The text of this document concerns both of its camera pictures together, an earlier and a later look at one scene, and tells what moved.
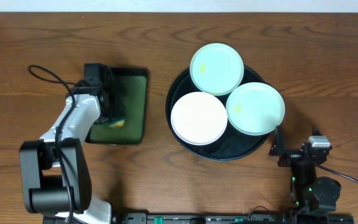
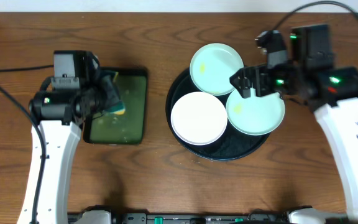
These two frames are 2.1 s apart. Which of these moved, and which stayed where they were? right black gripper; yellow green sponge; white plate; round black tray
Moved: yellow green sponge; right black gripper
Stayed: white plate; round black tray
